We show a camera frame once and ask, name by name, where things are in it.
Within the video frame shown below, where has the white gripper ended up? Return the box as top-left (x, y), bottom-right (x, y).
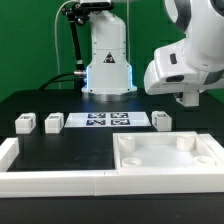
top-left (144, 41), bottom-right (224, 95)

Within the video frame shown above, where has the white square tabletop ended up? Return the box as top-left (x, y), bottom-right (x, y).
top-left (113, 132), bottom-right (224, 172)

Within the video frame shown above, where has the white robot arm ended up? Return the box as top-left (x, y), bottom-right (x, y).
top-left (61, 0), bottom-right (224, 106)

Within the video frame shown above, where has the white fiducial marker sheet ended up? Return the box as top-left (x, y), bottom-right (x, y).
top-left (65, 112), bottom-right (150, 128)

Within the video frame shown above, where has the white U-shaped obstacle fence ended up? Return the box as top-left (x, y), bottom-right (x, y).
top-left (0, 138), bottom-right (224, 198)

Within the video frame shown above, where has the black cable bundle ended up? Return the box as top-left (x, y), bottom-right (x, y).
top-left (39, 6), bottom-right (88, 91)

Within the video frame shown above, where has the grey thin cable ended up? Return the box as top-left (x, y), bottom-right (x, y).
top-left (54, 0), bottom-right (77, 90)

